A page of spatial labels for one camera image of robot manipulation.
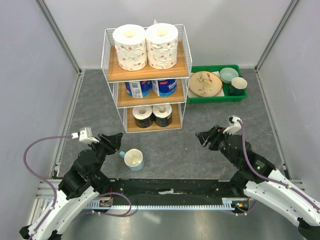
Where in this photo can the black roll front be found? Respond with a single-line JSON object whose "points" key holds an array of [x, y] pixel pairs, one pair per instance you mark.
{"points": [[143, 116]]}

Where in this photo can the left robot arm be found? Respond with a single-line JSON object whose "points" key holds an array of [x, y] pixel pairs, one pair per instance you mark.
{"points": [[82, 183]]}

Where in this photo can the dark green ceramic cup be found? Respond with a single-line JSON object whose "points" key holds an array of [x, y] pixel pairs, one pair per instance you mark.
{"points": [[238, 86]]}

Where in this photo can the bird pattern ceramic plate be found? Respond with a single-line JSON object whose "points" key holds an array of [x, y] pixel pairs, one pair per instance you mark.
{"points": [[205, 84]]}

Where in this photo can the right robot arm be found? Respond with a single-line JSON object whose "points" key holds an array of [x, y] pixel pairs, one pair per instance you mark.
{"points": [[261, 180]]}

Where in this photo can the black paper towel roll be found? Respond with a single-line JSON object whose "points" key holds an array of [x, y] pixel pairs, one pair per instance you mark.
{"points": [[162, 115]]}

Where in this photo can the light green ceramic bowl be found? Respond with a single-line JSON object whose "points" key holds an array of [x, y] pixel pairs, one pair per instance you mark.
{"points": [[227, 74]]}

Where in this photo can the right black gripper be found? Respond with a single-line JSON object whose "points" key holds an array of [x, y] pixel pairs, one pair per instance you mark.
{"points": [[213, 134]]}

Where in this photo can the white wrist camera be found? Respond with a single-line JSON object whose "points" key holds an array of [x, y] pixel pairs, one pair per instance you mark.
{"points": [[234, 125], [85, 136]]}

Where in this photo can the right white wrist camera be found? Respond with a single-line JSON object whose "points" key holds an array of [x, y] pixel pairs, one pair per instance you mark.
{"points": [[234, 125]]}

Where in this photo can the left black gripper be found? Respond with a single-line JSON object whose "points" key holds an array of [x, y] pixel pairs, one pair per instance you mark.
{"points": [[115, 140]]}

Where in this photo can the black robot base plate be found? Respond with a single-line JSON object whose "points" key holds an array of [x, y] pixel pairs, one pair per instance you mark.
{"points": [[170, 192]]}

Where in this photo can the white wire wooden shelf rack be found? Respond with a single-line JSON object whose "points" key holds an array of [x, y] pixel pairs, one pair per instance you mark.
{"points": [[116, 77]]}

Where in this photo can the light blue ceramic mug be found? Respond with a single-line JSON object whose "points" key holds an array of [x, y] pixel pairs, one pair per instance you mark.
{"points": [[133, 159]]}

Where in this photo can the light blue cable duct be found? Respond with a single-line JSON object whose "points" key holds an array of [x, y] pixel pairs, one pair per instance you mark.
{"points": [[226, 205]]}

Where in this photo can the white floral roll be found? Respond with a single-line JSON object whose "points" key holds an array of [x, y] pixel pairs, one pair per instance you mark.
{"points": [[130, 46], [162, 45]]}

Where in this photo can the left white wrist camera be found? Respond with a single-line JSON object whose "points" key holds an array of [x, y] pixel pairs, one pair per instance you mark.
{"points": [[85, 136]]}

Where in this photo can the green plastic tray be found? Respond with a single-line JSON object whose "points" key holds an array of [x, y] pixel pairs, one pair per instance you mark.
{"points": [[227, 97]]}

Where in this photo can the blue roll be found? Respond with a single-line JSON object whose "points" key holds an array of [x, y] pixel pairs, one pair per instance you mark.
{"points": [[164, 88], [138, 89]]}

